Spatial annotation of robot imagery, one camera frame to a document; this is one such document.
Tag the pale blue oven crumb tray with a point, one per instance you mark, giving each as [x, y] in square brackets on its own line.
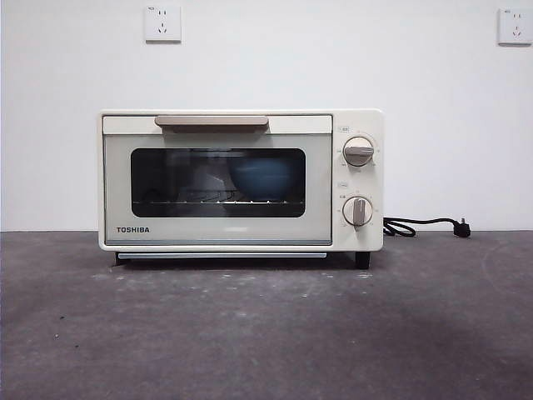
[166, 254]

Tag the white wall socket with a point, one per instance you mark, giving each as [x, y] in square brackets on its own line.
[163, 25]
[516, 27]

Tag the cream Toshiba toaster oven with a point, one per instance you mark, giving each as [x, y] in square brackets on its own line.
[377, 187]

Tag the beige oven knob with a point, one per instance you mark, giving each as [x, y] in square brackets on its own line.
[357, 211]
[358, 151]

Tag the blue bowl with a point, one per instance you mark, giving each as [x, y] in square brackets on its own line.
[260, 181]

